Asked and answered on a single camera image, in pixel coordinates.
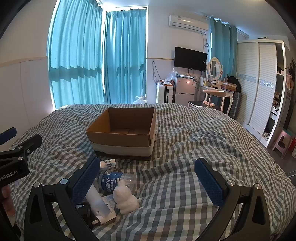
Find small white blue packet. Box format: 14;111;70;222
102;195;117;212

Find wooden chair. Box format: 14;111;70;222
203;89;228;110

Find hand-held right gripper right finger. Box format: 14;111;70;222
194;158;271;241

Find brown cardboard box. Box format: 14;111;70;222
85;107;157;161

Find narrow teal curtain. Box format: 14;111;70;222
209;17;238;80

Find wide teal curtain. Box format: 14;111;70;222
47;0;104;109

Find silver small fridge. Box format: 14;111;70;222
173;76;196;106

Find clear plastic bag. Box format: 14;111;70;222
165;68;183;81

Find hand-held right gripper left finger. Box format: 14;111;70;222
24;157;102;241

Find white slatted wardrobe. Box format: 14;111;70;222
236;39;287;147

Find white plastic bottle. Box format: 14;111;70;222
85;183;117;226

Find white suitcase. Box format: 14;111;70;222
156;84;174;104

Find white dressing table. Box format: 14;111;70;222
199;82;236;116

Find clear plastic jar blue label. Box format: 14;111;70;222
99;170;137;194

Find pink plastic stool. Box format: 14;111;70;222
272;130;295;158

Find white air conditioner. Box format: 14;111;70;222
168;14;209;33

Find oval white mirror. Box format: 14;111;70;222
206;57;223;81

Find grey checked blanket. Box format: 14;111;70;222
9;103;293;241

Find person's left hand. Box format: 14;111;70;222
0;185;16;217

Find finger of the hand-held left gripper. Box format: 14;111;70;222
0;127;17;145
0;134;43;165

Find black wall television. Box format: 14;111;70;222
174;47;207;72

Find black bag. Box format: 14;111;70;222
227;76;241;92

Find small tissue packet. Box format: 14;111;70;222
99;158;116;169

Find hanging pink clothes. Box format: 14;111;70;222
284;67;296;91

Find white plush figurine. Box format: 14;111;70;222
113;178;140;215

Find dark suitcase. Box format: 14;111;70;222
230;91;242;118

